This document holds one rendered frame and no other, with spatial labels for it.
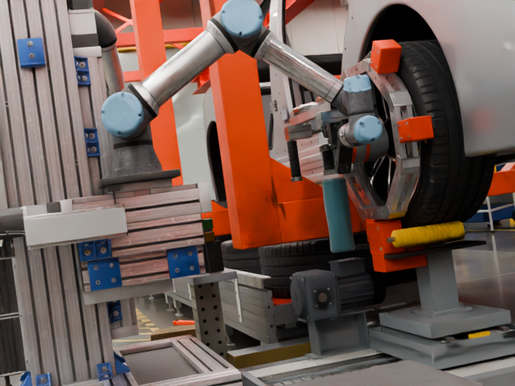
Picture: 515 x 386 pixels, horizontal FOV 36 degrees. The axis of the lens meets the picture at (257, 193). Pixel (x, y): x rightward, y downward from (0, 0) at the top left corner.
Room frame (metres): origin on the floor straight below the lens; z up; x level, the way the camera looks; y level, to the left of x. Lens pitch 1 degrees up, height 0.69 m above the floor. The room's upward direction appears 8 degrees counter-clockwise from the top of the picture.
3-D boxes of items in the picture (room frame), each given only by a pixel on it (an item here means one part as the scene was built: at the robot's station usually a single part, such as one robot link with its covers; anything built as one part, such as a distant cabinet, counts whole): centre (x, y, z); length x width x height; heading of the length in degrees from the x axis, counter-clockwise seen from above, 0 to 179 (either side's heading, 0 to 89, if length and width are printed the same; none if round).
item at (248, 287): (4.37, 0.33, 0.28); 2.47 x 0.09 x 0.22; 16
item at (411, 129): (2.44, -0.51, 0.85); 0.09 x 0.08 x 0.07; 16
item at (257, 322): (4.47, -0.04, 0.14); 2.47 x 0.85 x 0.27; 16
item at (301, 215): (3.24, -0.30, 0.69); 0.52 x 0.17 x 0.35; 106
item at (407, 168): (2.74, -0.42, 0.85); 0.54 x 0.07 x 0.54; 16
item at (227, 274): (3.16, 0.26, 0.44); 0.43 x 0.17 x 0.03; 16
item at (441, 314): (2.79, -0.58, 0.32); 0.40 x 0.30 x 0.28; 16
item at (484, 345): (2.79, -0.58, 0.13); 0.50 x 0.36 x 0.10; 16
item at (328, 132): (2.38, -0.28, 0.86); 0.12 x 0.08 x 0.09; 16
